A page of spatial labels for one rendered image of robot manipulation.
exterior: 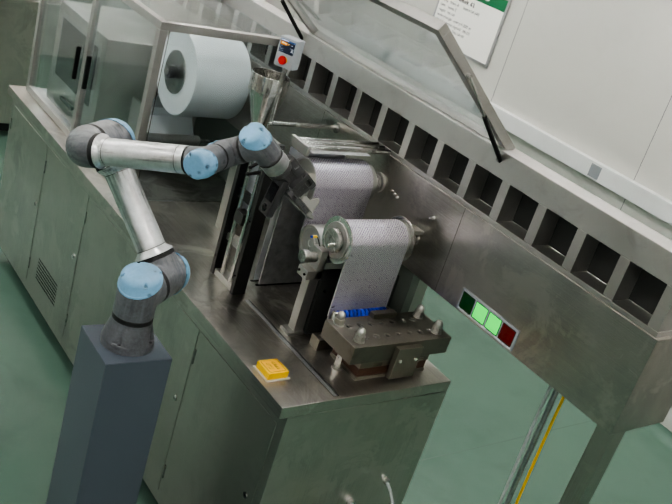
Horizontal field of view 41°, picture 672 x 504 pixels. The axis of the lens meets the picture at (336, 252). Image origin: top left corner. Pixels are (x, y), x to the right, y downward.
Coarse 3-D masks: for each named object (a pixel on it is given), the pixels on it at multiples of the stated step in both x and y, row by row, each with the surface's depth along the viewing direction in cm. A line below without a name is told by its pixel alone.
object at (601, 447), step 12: (420, 288) 321; (420, 300) 324; (600, 432) 259; (624, 432) 259; (588, 444) 263; (600, 444) 259; (612, 444) 259; (588, 456) 263; (600, 456) 260; (612, 456) 263; (576, 468) 266; (588, 468) 263; (600, 468) 262; (576, 480) 266; (588, 480) 263; (600, 480) 266; (564, 492) 270; (576, 492) 266; (588, 492) 266
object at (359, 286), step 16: (352, 272) 276; (368, 272) 281; (384, 272) 285; (336, 288) 276; (352, 288) 280; (368, 288) 284; (384, 288) 289; (336, 304) 280; (352, 304) 284; (368, 304) 288; (384, 304) 293
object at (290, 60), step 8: (280, 40) 296; (288, 40) 295; (296, 40) 294; (280, 48) 297; (288, 48) 295; (296, 48) 294; (280, 56) 296; (288, 56) 296; (296, 56) 296; (280, 64) 298; (288, 64) 297; (296, 64) 299
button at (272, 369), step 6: (264, 360) 264; (270, 360) 265; (276, 360) 266; (258, 366) 262; (264, 366) 261; (270, 366) 262; (276, 366) 263; (282, 366) 264; (264, 372) 260; (270, 372) 259; (276, 372) 260; (282, 372) 261; (288, 372) 262; (270, 378) 259; (276, 378) 261
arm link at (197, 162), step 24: (72, 144) 240; (96, 144) 237; (120, 144) 236; (144, 144) 234; (168, 144) 233; (216, 144) 234; (96, 168) 241; (144, 168) 235; (168, 168) 232; (192, 168) 226; (216, 168) 229
